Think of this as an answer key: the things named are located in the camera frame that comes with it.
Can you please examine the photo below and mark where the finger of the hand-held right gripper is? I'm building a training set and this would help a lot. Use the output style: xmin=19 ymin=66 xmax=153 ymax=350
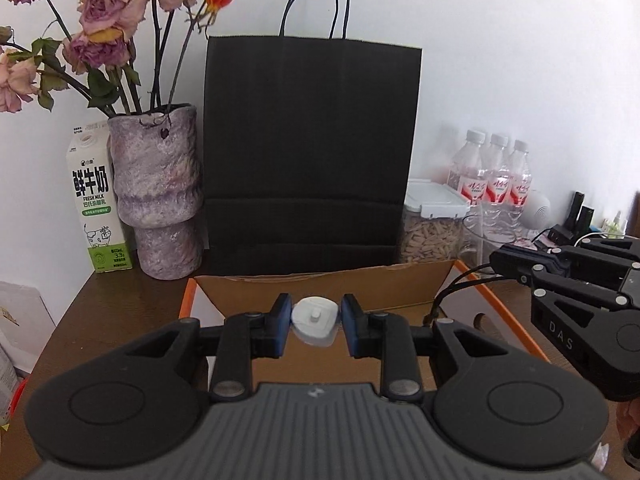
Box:
xmin=530 ymin=266 xmax=629 ymax=362
xmin=489 ymin=239 xmax=640 ymax=287

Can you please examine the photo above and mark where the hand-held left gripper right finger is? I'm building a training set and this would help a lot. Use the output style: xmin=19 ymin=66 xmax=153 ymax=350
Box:
xmin=341 ymin=294 xmax=506 ymax=404

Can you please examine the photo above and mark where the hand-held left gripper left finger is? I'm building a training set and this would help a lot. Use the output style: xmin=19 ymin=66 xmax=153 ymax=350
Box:
xmin=122 ymin=294 xmax=293 ymax=402

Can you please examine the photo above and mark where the small white plastic cap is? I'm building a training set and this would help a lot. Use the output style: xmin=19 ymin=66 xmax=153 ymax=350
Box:
xmin=291 ymin=297 xmax=346 ymax=347

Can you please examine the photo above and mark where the red cardboard box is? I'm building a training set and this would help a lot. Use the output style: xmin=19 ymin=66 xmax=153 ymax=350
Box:
xmin=178 ymin=258 xmax=553 ymax=391

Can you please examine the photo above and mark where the clear seed container white lid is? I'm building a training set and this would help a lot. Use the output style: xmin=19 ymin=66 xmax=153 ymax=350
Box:
xmin=399 ymin=178 xmax=472 ymax=264

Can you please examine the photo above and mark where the clear glass cup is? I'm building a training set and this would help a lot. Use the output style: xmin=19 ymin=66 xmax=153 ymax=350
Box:
xmin=462 ymin=203 xmax=523 ymax=268

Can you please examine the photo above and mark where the white round speaker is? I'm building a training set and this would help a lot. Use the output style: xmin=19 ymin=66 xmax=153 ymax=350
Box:
xmin=520 ymin=190 xmax=552 ymax=233

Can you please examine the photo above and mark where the black charger dock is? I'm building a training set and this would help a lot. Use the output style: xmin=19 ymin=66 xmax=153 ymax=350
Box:
xmin=547 ymin=191 xmax=596 ymax=246

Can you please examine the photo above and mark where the clear water bottle red label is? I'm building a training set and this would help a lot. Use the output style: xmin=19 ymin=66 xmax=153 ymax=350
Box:
xmin=506 ymin=140 xmax=534 ymax=241
xmin=446 ymin=129 xmax=488 ymax=218
xmin=482 ymin=133 xmax=513 ymax=241

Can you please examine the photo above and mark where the black paper bag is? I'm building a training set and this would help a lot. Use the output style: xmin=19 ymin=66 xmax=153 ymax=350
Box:
xmin=202 ymin=0 xmax=423 ymax=277

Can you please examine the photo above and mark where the purple mottled vase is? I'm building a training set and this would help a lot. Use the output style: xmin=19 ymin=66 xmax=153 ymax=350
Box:
xmin=107 ymin=103 xmax=205 ymax=281

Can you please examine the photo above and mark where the white green milk carton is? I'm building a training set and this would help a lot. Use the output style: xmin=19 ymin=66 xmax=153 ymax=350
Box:
xmin=66 ymin=121 xmax=133 ymax=274

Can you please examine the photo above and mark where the white paper box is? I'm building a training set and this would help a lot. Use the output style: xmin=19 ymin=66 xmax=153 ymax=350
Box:
xmin=0 ymin=280 xmax=56 ymax=376

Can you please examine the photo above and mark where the dried rose bouquet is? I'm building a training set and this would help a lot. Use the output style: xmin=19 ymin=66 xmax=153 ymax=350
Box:
xmin=0 ymin=0 xmax=236 ymax=126

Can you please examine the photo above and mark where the thin black cable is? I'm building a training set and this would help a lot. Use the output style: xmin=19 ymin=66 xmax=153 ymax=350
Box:
xmin=424 ymin=264 xmax=501 ymax=331

